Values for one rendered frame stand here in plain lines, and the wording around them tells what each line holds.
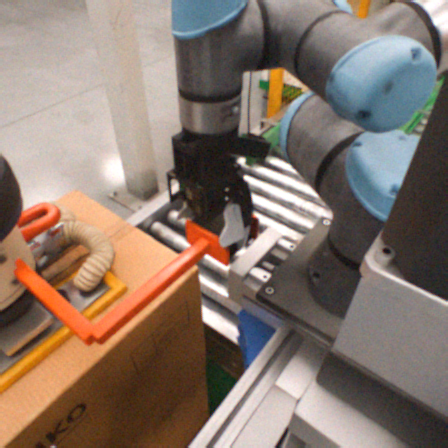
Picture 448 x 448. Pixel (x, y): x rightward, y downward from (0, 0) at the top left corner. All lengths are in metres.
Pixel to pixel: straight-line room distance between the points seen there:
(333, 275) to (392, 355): 0.33
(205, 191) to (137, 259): 0.33
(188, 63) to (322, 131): 0.21
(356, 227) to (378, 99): 0.19
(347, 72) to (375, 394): 0.24
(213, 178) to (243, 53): 0.16
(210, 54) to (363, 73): 0.16
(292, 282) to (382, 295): 0.42
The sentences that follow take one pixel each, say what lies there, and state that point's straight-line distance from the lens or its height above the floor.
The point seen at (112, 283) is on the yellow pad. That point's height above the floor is 0.96.
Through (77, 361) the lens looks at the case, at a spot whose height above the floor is 0.94.
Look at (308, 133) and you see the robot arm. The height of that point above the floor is 1.24.
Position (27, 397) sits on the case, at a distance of 0.67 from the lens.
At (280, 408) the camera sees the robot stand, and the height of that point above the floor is 0.95.
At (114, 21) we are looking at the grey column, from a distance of 1.92.
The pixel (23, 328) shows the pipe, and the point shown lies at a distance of 0.67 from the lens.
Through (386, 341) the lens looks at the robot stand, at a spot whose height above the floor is 1.33.
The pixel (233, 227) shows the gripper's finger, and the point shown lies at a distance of 0.55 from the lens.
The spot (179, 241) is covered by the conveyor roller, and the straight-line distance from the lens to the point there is 1.34.
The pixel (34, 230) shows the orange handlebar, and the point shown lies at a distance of 0.68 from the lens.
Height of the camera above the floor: 1.51
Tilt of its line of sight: 45 degrees down
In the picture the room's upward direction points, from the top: straight up
